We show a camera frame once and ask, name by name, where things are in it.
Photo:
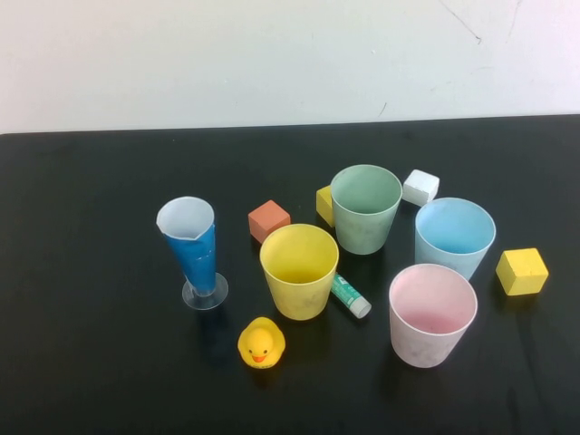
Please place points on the green plastic cup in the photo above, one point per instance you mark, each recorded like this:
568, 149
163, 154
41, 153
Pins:
362, 231

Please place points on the white cube block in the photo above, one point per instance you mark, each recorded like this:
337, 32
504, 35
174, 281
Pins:
419, 188

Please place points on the large yellow cube block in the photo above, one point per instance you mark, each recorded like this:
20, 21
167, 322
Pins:
521, 272

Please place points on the blue plastic cup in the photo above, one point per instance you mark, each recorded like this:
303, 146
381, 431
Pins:
453, 226

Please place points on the yellow plastic cup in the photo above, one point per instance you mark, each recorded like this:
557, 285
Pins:
296, 294

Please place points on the orange cube block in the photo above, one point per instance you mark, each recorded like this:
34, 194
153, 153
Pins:
267, 222

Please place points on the pink plastic cup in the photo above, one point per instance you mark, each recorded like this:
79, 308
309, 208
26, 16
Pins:
426, 335

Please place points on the blue wrapped conical plastic glass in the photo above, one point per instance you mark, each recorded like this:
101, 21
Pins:
195, 254

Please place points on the small yellow cube block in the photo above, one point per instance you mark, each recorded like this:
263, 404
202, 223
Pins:
324, 204

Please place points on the yellow rubber duck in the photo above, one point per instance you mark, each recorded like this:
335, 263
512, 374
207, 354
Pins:
260, 342

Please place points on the white green glue stick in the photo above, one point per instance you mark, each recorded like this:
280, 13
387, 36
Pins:
349, 294

